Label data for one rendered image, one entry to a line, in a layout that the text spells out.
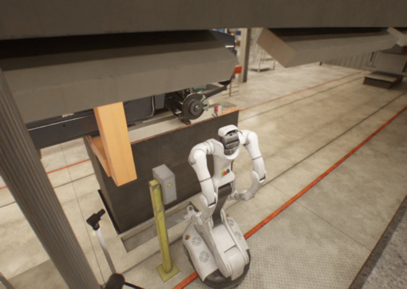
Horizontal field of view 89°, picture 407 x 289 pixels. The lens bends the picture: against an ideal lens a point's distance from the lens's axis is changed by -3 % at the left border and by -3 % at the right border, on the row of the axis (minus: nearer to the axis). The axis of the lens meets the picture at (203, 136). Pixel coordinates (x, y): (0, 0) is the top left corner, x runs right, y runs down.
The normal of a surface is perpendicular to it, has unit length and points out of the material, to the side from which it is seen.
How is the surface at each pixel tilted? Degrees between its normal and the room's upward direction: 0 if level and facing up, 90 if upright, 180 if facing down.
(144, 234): 0
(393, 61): 90
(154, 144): 90
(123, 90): 117
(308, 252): 0
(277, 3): 90
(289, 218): 0
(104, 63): 27
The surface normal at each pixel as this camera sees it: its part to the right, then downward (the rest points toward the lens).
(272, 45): -0.80, 0.29
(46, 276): 0.00, -0.88
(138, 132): 0.60, 0.39
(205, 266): 0.34, -0.44
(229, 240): 0.21, -0.65
